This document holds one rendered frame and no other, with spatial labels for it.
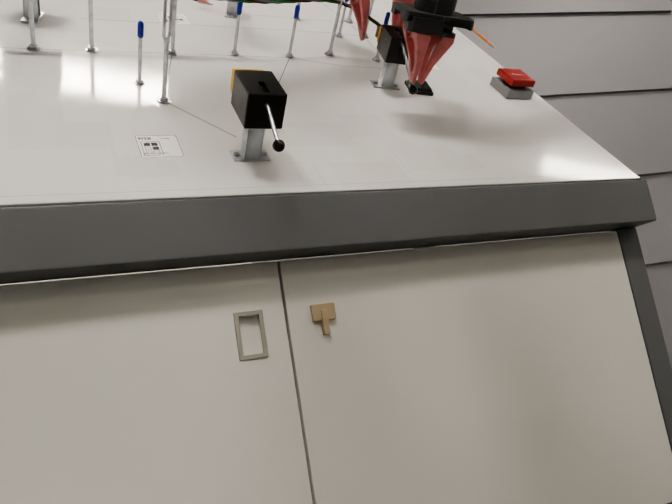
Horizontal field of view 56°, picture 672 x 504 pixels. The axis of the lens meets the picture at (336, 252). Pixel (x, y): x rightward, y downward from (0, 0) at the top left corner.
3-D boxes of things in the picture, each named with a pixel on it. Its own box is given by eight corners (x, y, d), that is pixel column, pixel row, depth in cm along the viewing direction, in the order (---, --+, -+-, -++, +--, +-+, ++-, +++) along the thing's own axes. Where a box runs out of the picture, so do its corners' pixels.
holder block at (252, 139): (252, 200, 71) (264, 121, 65) (225, 143, 79) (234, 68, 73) (290, 198, 73) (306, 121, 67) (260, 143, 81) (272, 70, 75)
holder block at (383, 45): (385, 62, 98) (391, 37, 96) (376, 48, 102) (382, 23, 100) (410, 65, 99) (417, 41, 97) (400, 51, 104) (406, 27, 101)
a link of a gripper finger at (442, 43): (381, 72, 93) (395, 6, 89) (425, 78, 95) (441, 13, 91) (395, 86, 88) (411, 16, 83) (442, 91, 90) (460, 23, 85)
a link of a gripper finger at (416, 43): (390, 73, 94) (405, 7, 89) (434, 79, 96) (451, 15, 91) (405, 87, 88) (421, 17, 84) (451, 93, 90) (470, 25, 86)
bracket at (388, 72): (373, 87, 102) (381, 58, 99) (369, 81, 104) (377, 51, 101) (399, 90, 104) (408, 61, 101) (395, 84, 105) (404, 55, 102)
